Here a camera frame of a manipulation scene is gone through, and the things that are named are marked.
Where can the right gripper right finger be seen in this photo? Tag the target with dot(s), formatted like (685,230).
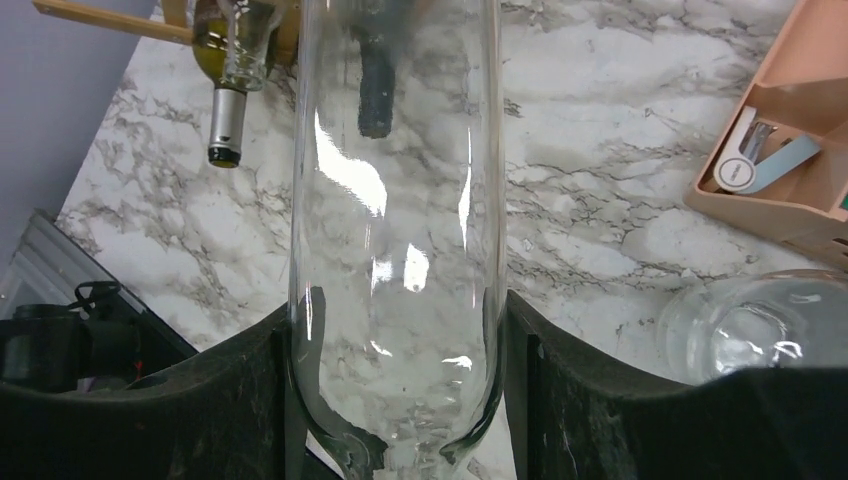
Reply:
(575,412)

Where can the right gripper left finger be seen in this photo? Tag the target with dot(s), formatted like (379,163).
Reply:
(224,413)

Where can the short clear glass jar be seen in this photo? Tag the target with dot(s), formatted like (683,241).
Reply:
(790,318)

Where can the green bottle brown label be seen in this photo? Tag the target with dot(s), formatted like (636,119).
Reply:
(209,46)

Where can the wooden wine rack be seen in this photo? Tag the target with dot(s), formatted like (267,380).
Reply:
(175,27)

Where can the green bottle navy cream label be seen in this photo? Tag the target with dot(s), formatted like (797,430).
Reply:
(381,29)

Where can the tall clear glass bottle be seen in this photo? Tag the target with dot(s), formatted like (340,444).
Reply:
(250,25)

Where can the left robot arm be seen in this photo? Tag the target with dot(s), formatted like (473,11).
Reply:
(97,340)

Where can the white tape roll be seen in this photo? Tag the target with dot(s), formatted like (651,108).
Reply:
(757,153)

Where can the peach plastic file organizer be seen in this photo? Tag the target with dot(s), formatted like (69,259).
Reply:
(801,84)

